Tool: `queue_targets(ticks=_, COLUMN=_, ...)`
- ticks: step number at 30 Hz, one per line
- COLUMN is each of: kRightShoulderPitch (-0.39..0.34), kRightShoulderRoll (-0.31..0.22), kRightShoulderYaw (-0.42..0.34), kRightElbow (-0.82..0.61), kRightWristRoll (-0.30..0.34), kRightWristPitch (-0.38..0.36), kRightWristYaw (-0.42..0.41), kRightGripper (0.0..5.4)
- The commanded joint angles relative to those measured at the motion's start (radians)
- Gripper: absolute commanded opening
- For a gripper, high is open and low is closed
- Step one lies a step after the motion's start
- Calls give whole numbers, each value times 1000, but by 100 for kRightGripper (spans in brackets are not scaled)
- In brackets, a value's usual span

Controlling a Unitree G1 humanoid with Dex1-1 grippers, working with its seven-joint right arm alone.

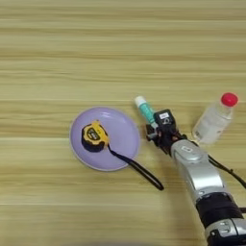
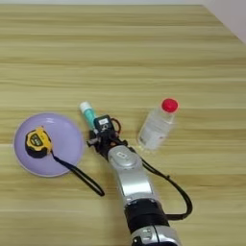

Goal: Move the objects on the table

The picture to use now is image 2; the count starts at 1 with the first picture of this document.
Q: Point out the clear bottle red cap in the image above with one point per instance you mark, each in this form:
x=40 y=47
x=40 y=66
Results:
x=157 y=126

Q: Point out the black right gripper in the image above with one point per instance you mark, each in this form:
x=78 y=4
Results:
x=107 y=141

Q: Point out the yellow black tape measure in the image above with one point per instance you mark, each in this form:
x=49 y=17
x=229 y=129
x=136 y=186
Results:
x=37 y=141

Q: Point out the purple round plate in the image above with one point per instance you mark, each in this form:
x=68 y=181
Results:
x=64 y=147

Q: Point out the green white glue stick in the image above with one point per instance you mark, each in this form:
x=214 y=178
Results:
x=87 y=112

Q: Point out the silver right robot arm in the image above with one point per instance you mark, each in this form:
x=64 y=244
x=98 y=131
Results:
x=133 y=179

